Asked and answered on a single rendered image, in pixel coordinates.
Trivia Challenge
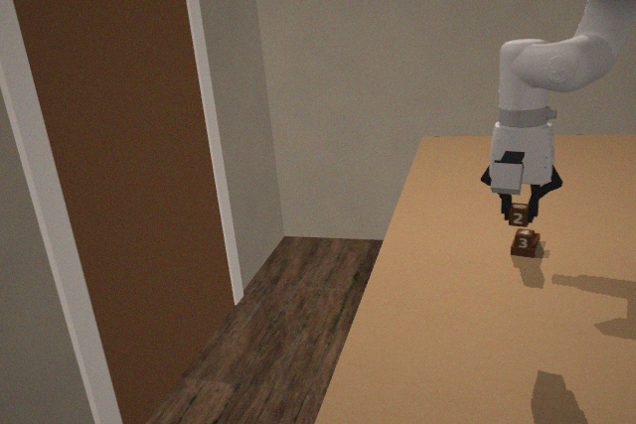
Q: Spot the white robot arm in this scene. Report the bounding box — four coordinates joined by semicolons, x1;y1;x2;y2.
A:
490;0;636;195

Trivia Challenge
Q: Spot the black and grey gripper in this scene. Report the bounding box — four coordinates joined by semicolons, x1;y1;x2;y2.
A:
481;122;562;223

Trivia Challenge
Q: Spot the brown wooden number cube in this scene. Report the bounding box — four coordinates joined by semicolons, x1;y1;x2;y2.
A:
515;228;535;249
509;203;529;227

